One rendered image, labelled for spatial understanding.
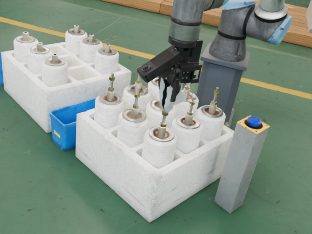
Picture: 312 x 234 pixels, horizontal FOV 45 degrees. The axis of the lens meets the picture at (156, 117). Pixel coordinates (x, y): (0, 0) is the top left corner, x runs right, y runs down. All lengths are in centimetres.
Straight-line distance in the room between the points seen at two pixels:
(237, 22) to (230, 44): 9
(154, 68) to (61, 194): 53
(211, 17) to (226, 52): 145
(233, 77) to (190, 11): 69
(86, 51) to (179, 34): 78
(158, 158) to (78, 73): 66
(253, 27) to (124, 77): 55
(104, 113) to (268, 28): 66
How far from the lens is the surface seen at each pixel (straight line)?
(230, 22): 152
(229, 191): 123
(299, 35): 297
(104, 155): 123
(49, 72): 144
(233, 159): 117
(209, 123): 123
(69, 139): 139
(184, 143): 117
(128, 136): 115
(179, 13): 92
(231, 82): 158
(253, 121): 111
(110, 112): 121
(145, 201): 115
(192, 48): 98
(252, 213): 131
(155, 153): 108
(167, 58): 95
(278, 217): 134
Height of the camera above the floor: 87
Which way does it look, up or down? 32 degrees down
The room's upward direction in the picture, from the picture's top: 9 degrees clockwise
